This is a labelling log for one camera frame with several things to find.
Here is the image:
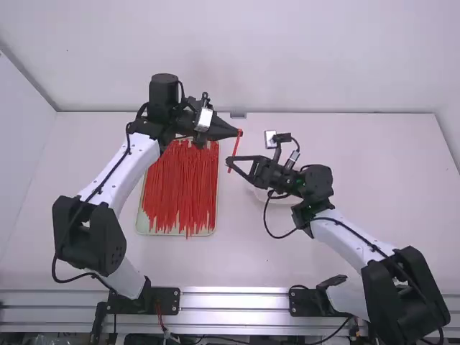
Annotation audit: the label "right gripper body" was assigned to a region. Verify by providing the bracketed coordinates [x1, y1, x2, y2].
[247, 156, 305, 196]

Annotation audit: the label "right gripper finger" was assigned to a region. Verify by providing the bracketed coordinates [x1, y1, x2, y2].
[227, 161, 255, 187]
[225, 155, 265, 164]

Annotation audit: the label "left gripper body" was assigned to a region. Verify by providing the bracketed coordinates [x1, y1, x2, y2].
[170, 93, 219, 150]

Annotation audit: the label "orange cable tie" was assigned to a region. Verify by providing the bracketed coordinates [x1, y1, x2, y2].
[226, 129, 245, 175]

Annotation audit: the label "white dish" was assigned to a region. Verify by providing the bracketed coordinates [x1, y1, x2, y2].
[245, 179, 307, 208]

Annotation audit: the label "pale tray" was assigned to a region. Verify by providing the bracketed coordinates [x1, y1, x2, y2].
[134, 136, 221, 237]

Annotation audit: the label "silver rails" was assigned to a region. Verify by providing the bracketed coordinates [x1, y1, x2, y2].
[0, 285, 460, 336]

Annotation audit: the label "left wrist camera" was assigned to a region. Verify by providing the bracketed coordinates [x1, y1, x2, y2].
[195, 106, 213, 133]

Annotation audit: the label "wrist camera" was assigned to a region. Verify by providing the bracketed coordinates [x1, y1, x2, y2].
[195, 106, 213, 133]
[264, 129, 293, 150]

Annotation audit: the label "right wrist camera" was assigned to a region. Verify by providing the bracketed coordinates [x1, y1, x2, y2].
[264, 129, 293, 150]

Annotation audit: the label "black cable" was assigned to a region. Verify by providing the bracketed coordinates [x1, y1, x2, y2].
[283, 134, 302, 170]
[124, 101, 149, 156]
[51, 247, 109, 287]
[263, 189, 300, 240]

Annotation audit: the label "row of orange cable ties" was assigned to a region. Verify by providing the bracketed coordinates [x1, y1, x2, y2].
[142, 138, 221, 240]

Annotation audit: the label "red wire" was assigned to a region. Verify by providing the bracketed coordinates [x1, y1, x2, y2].
[155, 300, 171, 336]

